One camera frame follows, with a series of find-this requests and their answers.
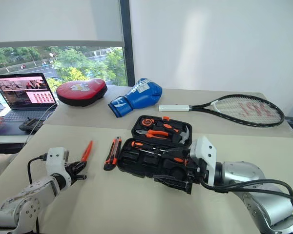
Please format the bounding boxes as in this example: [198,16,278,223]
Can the black tool with orange slider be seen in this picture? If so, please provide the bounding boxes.
[161,148,193,167]

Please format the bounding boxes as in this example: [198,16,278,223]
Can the long orange handled screwdriver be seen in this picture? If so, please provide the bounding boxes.
[129,140,167,156]

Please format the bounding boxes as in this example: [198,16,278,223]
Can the white roller blind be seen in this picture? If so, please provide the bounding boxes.
[0,0,125,48]

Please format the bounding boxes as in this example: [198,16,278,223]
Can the blue boxing glove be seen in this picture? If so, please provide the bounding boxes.
[107,78,163,118]

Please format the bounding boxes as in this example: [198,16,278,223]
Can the black tennis racket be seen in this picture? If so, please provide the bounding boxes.
[158,94,285,128]

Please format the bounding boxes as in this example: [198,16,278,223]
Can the black plastic tool case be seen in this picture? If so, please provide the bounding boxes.
[117,115,194,180]

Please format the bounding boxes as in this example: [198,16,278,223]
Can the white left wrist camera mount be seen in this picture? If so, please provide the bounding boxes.
[45,147,73,190]

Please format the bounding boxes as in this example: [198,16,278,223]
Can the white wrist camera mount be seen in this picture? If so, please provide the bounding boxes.
[189,136,218,186]
[45,147,73,190]

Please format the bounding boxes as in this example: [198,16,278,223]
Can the thin white cable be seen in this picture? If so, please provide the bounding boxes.
[26,102,60,145]

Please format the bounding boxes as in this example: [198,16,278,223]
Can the black handled claw hammer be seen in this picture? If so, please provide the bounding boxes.
[170,125,191,145]

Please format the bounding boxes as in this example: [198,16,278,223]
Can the orange black tape measure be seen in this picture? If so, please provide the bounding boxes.
[140,117,154,128]

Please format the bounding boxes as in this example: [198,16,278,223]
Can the black orange utility knife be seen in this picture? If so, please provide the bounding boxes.
[103,136,122,171]

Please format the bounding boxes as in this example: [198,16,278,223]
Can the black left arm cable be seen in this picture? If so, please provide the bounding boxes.
[27,153,48,185]

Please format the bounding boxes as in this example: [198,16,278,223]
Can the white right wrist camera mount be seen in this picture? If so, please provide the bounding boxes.
[189,136,218,186]

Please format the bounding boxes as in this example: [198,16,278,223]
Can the grey open laptop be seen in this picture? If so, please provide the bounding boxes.
[0,72,59,136]

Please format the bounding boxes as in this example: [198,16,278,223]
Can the orange handled pliers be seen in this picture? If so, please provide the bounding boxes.
[136,129,172,140]

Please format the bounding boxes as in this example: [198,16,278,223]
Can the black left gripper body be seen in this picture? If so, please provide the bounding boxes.
[63,162,80,186]

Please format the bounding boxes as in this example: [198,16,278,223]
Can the stubby orange black screwdriver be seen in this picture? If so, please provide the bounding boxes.
[153,119,180,134]

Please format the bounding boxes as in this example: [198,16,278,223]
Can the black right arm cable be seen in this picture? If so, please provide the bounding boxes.
[200,178,293,211]

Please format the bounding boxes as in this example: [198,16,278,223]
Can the black window frame post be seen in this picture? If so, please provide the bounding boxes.
[119,0,137,87]

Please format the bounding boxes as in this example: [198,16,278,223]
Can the slim orange handled tool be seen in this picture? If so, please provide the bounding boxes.
[81,140,94,162]

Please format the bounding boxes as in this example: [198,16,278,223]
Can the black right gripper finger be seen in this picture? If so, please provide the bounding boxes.
[162,184,192,195]
[153,174,188,186]

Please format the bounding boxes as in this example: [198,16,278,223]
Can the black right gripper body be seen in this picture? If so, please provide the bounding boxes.
[185,156,209,195]

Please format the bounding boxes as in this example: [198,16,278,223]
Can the red boxing focus pad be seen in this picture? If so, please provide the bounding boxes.
[56,78,108,107]

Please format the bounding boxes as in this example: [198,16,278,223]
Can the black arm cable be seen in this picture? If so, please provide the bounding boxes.
[200,178,293,211]
[27,153,48,185]

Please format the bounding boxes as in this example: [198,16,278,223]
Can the black handheld controller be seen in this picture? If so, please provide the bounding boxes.
[19,117,44,134]

